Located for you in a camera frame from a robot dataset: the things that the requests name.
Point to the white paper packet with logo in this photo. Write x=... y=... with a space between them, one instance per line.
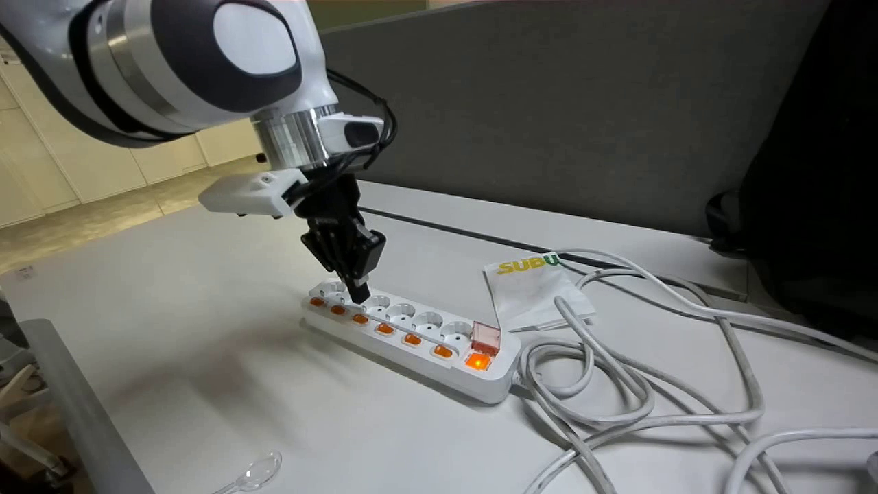
x=532 y=290

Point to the grey divider panel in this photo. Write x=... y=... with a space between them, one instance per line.
x=567 y=100

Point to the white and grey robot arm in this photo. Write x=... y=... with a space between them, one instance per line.
x=175 y=64

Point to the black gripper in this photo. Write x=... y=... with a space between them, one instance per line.
x=337 y=222

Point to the white six-socket power strip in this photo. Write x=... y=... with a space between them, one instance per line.
x=414 y=353

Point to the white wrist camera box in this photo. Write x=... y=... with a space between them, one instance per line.
x=249 y=193

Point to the clear plastic spoon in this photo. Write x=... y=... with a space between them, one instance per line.
x=257 y=472

